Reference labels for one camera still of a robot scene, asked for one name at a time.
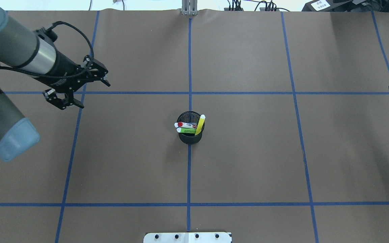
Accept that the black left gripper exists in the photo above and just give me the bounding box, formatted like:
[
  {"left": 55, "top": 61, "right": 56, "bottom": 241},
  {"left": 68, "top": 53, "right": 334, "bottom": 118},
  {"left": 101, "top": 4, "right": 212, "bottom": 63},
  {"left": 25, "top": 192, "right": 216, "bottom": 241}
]
[{"left": 35, "top": 28, "right": 111, "bottom": 110}]

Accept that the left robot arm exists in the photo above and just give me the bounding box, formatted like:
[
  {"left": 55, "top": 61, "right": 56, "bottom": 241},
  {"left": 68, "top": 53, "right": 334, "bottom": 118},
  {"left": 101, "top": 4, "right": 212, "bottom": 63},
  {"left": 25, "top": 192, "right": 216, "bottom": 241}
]
[{"left": 0, "top": 7, "right": 110, "bottom": 162}]

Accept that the red white marker pen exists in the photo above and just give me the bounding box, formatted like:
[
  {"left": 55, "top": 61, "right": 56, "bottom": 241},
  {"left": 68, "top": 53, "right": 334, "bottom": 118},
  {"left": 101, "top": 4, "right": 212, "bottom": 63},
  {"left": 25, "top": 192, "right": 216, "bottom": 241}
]
[{"left": 174, "top": 122, "right": 197, "bottom": 129}]

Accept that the green marker pen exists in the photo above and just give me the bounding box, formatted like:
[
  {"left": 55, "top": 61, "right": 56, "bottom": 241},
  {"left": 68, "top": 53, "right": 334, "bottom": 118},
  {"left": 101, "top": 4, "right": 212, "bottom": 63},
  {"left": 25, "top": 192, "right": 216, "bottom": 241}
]
[{"left": 176, "top": 127, "right": 196, "bottom": 134}]

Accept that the black mesh pen holder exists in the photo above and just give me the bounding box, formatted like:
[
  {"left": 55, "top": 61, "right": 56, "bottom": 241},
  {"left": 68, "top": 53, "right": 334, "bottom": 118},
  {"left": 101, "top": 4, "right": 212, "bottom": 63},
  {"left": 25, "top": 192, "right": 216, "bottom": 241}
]
[{"left": 174, "top": 111, "right": 206, "bottom": 145}]

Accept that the yellow highlighter pen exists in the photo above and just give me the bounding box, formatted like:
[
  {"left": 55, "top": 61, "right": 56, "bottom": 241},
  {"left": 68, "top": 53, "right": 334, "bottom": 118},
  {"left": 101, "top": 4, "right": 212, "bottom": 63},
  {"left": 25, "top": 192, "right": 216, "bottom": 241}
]
[{"left": 195, "top": 114, "right": 206, "bottom": 136}]

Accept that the black box with label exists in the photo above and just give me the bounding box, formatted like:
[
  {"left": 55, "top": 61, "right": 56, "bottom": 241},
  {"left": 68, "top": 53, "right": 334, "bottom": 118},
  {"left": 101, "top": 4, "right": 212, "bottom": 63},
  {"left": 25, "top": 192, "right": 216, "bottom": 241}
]
[{"left": 301, "top": 0, "right": 334, "bottom": 12}]

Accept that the grey aluminium post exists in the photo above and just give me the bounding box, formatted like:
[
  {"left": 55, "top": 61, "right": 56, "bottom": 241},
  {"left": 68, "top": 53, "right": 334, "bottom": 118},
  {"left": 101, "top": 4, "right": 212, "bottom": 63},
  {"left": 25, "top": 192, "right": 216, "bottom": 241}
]
[{"left": 181, "top": 0, "right": 198, "bottom": 16}]

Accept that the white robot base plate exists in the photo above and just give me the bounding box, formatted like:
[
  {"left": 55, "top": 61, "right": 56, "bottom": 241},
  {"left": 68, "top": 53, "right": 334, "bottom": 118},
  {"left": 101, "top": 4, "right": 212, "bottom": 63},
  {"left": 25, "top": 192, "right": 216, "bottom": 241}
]
[{"left": 143, "top": 232, "right": 232, "bottom": 243}]

